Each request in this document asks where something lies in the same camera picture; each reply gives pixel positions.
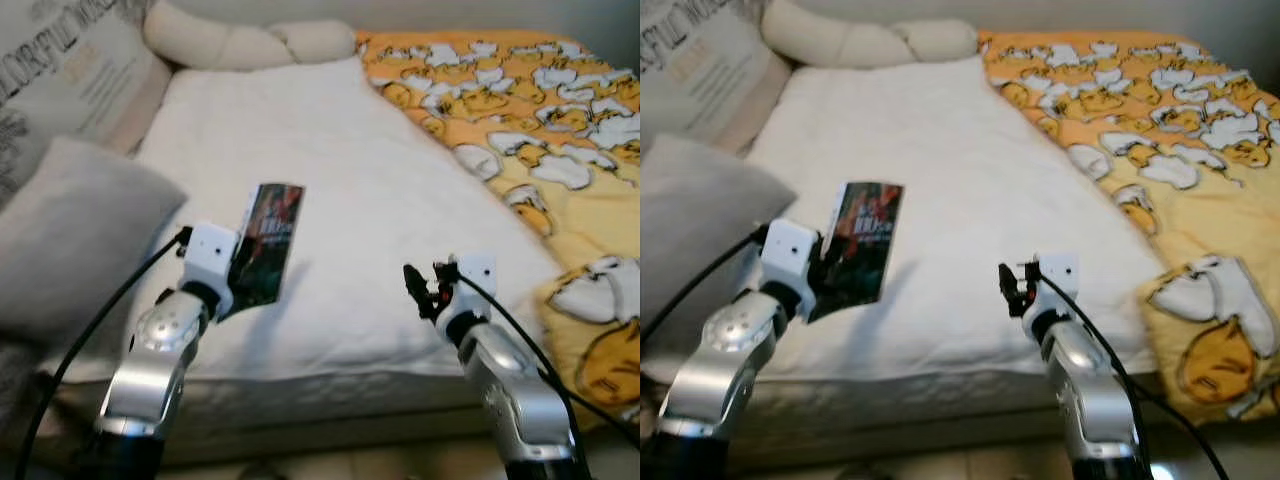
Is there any dark book red cover print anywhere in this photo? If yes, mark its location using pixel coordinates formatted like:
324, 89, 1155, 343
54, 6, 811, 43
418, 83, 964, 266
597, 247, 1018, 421
218, 183, 306, 323
805, 181, 905, 323

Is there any grey pillow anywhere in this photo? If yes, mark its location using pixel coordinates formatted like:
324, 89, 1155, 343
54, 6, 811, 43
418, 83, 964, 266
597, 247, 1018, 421
640, 135, 799, 322
0, 137, 189, 347

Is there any yellow egg cartoon blanket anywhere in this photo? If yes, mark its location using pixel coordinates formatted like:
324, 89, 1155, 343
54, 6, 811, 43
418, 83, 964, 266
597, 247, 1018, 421
355, 30, 641, 431
978, 30, 1280, 427

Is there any printed beige headboard cushion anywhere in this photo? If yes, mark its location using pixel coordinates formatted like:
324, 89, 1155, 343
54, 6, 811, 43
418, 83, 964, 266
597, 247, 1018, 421
640, 0, 791, 181
0, 0, 173, 201

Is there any beige long bolster pillow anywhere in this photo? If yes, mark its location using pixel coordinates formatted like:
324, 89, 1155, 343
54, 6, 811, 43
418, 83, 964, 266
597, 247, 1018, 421
143, 0, 358, 71
762, 0, 979, 69

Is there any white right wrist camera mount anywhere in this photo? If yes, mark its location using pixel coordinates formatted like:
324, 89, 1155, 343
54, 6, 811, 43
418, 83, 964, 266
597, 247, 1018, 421
1030, 252, 1081, 322
440, 255, 498, 337

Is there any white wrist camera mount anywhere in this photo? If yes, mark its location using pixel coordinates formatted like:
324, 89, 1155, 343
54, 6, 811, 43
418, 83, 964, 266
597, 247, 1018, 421
760, 218, 821, 312
440, 255, 498, 337
1030, 252, 1081, 322
185, 222, 241, 317

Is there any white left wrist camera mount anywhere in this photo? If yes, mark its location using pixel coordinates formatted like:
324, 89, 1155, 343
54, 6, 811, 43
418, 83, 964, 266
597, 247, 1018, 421
185, 222, 241, 317
760, 218, 821, 312

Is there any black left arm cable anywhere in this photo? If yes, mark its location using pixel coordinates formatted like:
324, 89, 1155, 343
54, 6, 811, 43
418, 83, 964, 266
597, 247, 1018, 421
15, 228, 191, 480
640, 225, 769, 347

